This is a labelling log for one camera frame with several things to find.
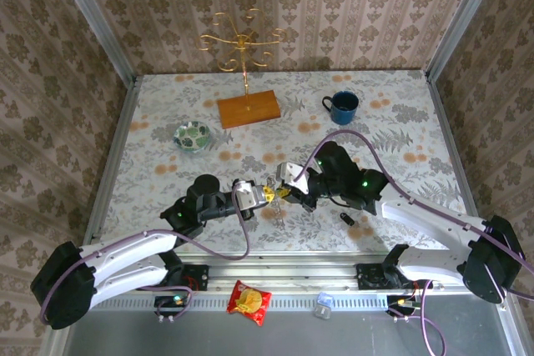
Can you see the clear plastic bag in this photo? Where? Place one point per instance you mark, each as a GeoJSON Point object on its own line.
{"type": "Point", "coordinates": [278, 214]}

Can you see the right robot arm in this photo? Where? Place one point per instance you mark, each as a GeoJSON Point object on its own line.
{"type": "Point", "coordinates": [425, 218]}

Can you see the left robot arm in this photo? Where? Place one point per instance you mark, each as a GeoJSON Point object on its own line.
{"type": "Point", "coordinates": [125, 249]}

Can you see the dark blue mug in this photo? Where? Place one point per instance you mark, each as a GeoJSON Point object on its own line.
{"type": "Point", "coordinates": [344, 116]}

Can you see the green leaf pattern bowl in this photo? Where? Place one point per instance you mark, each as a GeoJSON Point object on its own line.
{"type": "Point", "coordinates": [192, 137]}

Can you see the gold hook stand wooden base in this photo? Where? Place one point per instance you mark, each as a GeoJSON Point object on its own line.
{"type": "Point", "coordinates": [250, 112]}

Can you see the small connector board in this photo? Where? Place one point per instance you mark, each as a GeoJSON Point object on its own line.
{"type": "Point", "coordinates": [400, 302]}
{"type": "Point", "coordinates": [171, 301]}

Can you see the red snack packet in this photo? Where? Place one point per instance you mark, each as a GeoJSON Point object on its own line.
{"type": "Point", "coordinates": [250, 302]}

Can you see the grey metal panel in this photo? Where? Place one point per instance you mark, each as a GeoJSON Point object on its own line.
{"type": "Point", "coordinates": [292, 339]}

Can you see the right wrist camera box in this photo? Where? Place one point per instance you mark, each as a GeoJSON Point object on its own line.
{"type": "Point", "coordinates": [292, 172]}

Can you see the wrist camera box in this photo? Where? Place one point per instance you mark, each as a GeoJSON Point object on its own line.
{"type": "Point", "coordinates": [248, 195]}
{"type": "Point", "coordinates": [292, 172]}

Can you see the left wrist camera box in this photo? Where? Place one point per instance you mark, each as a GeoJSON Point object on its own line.
{"type": "Point", "coordinates": [248, 195]}

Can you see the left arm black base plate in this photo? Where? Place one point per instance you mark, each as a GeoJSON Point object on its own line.
{"type": "Point", "coordinates": [198, 274]}

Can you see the aluminium front rail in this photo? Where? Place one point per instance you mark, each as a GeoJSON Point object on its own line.
{"type": "Point", "coordinates": [283, 277]}

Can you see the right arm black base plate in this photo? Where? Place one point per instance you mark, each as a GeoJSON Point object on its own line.
{"type": "Point", "coordinates": [367, 277]}

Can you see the aluminium table side rail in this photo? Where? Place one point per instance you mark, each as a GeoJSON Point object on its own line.
{"type": "Point", "coordinates": [446, 131]}
{"type": "Point", "coordinates": [121, 131]}

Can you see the aluminium frame post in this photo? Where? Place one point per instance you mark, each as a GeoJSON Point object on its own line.
{"type": "Point", "coordinates": [96, 26]}
{"type": "Point", "coordinates": [463, 18]}

